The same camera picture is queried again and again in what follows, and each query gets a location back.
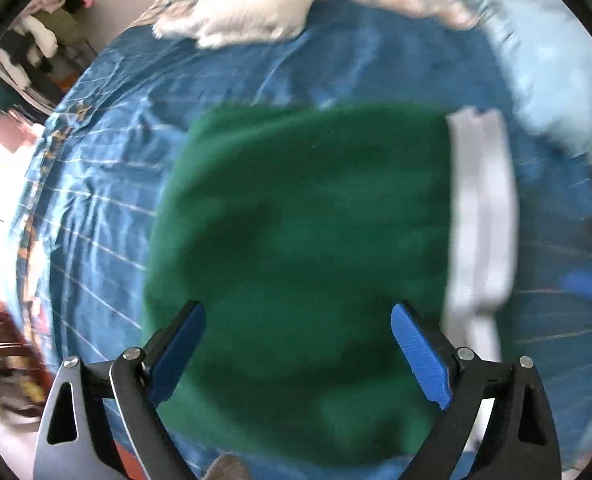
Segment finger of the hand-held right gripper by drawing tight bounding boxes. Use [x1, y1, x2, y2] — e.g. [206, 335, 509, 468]
[563, 269, 592, 307]

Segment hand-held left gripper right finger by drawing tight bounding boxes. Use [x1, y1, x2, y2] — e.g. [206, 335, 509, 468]
[391, 301, 562, 480]

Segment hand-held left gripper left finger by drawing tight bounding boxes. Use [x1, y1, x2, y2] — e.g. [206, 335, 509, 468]
[33, 300, 207, 480]

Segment green varsity jacket cream sleeves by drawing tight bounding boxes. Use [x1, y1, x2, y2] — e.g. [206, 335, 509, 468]
[143, 102, 521, 467]

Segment bed with blue striped sheet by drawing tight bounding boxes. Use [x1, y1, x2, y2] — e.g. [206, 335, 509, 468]
[8, 0, 592, 480]

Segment light blue duvet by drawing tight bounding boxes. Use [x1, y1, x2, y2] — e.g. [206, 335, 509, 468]
[468, 0, 592, 181]

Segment white fluffy folded sweater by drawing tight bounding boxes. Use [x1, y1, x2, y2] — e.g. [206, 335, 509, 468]
[153, 0, 321, 50]

